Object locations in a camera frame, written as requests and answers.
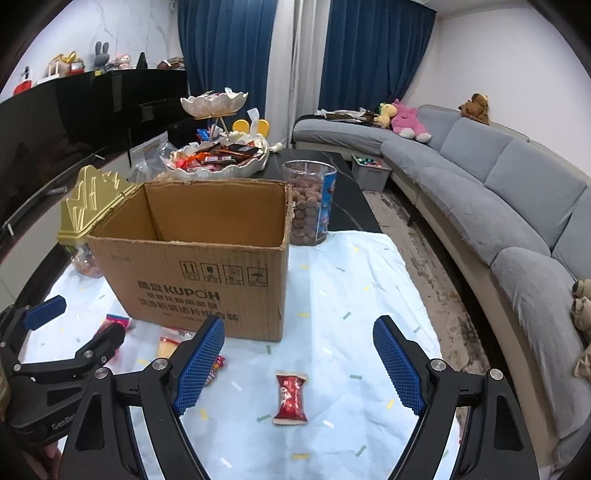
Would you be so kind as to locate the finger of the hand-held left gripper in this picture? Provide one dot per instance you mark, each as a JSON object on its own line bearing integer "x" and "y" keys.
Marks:
{"x": 44, "y": 313}
{"x": 106, "y": 340}

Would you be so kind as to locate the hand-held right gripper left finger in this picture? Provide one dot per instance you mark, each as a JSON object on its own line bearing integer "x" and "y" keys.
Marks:
{"x": 201, "y": 364}

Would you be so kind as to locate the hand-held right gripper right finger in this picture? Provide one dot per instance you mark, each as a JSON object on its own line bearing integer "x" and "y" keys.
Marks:
{"x": 399, "y": 364}

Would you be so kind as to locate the pink snack packet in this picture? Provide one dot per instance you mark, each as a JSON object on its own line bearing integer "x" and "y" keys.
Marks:
{"x": 117, "y": 321}

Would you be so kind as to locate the clear packet with yellow pastry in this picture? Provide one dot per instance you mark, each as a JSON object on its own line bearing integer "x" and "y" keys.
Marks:
{"x": 166, "y": 346}

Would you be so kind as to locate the brown cardboard box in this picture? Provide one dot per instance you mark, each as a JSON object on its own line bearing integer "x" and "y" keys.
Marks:
{"x": 184, "y": 277}

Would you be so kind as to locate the red snack packet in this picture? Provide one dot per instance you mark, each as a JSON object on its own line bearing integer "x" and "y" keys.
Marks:
{"x": 290, "y": 397}

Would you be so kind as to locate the pile of assorted snacks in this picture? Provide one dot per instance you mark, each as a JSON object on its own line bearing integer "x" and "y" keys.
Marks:
{"x": 217, "y": 154}

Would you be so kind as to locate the dark red twisted candy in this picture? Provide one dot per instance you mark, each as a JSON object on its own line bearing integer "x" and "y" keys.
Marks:
{"x": 217, "y": 367}

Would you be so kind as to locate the light blue tablecloth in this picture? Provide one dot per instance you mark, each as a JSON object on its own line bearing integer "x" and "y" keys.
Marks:
{"x": 346, "y": 300}

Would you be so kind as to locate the grey television cabinet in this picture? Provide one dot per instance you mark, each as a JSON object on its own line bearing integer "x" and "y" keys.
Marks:
{"x": 55, "y": 203}

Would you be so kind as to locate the clear candy jar gold lid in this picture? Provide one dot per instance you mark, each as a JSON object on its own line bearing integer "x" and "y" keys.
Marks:
{"x": 92, "y": 207}

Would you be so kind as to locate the black coffee table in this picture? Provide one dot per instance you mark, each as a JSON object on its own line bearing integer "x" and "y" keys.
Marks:
{"x": 351, "y": 203}

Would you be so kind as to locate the black television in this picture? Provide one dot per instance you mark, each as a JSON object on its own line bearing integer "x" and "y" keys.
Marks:
{"x": 46, "y": 138}

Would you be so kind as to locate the grey sectional sofa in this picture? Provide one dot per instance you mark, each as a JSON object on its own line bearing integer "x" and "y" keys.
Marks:
{"x": 485, "y": 207}

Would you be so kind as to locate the clear jar of chocolate balls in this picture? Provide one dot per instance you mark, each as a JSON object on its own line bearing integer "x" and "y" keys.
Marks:
{"x": 307, "y": 207}

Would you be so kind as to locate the clear plastic bag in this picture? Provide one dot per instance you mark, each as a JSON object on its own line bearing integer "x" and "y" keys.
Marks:
{"x": 147, "y": 157}

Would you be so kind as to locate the grey storage box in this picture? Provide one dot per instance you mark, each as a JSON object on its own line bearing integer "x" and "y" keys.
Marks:
{"x": 369, "y": 177}

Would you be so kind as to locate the beige puffer jacket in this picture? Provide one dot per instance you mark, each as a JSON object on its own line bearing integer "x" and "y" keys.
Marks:
{"x": 582, "y": 314}

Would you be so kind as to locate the black upright piano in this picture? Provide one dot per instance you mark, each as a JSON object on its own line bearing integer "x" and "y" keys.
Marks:
{"x": 152, "y": 97}

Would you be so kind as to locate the yellow eared container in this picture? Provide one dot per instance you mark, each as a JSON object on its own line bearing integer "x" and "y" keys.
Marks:
{"x": 251, "y": 128}

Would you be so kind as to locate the pink plush toy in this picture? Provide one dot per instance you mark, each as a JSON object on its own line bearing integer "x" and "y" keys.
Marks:
{"x": 411, "y": 120}

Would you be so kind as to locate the white rack with gold ornament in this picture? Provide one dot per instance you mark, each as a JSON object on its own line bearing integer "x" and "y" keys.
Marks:
{"x": 60, "y": 67}

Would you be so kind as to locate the small red box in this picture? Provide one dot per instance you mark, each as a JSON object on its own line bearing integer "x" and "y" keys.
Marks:
{"x": 77, "y": 68}

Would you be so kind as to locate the yellow plush toy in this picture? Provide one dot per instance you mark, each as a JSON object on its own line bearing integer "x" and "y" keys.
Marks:
{"x": 385, "y": 115}

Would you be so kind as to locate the clutter of papers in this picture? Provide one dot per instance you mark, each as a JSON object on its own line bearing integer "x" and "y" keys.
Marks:
{"x": 346, "y": 115}

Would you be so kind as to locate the white two-tier snack dish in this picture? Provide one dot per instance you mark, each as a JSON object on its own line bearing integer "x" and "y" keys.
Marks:
{"x": 212, "y": 106}

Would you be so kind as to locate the grey bunny plush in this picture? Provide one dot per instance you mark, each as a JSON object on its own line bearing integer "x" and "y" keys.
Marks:
{"x": 102, "y": 57}

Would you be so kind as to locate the pink pig plush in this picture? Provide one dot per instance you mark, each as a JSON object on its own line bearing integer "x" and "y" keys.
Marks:
{"x": 122, "y": 61}

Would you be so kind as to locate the brown teddy bear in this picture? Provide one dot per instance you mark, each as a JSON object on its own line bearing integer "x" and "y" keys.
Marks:
{"x": 474, "y": 108}

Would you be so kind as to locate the black cone ornament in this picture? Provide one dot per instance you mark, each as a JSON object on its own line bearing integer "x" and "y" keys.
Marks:
{"x": 142, "y": 62}

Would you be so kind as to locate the brown ornaments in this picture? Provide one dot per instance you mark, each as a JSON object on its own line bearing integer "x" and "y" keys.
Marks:
{"x": 171, "y": 63}

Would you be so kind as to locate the blue curtain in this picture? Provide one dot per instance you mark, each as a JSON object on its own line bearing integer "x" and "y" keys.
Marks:
{"x": 374, "y": 55}
{"x": 226, "y": 60}

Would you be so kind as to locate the white sheer curtain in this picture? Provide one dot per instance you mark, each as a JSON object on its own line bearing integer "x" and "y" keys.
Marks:
{"x": 300, "y": 69}

